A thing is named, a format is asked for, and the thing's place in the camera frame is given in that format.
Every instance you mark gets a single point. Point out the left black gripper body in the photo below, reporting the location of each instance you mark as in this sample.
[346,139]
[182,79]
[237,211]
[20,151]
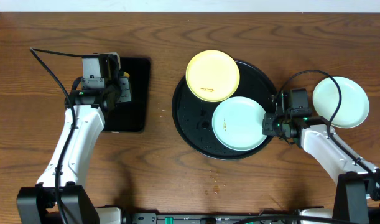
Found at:
[123,90]

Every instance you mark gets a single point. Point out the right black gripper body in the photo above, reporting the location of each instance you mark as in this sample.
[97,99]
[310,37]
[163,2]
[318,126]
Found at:
[273,126]

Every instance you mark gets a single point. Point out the light blue plate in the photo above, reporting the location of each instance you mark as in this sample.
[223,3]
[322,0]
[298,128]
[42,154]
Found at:
[237,123]
[354,106]

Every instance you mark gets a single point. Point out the yellow plate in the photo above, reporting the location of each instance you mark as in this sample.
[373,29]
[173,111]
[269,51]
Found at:
[212,75]

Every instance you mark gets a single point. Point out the light blue plate front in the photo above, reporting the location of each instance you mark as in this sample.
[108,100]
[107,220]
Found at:
[354,106]

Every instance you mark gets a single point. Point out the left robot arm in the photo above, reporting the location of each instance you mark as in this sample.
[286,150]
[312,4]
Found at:
[59,195]

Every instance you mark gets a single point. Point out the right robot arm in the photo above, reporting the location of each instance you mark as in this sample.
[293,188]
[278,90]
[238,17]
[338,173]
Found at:
[357,198]

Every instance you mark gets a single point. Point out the black rectangular tray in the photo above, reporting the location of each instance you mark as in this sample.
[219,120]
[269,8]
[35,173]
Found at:
[131,116]

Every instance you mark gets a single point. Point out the black round tray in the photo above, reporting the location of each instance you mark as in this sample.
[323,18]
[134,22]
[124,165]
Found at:
[193,117]

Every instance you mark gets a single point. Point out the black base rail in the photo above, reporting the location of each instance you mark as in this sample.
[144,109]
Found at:
[208,218]

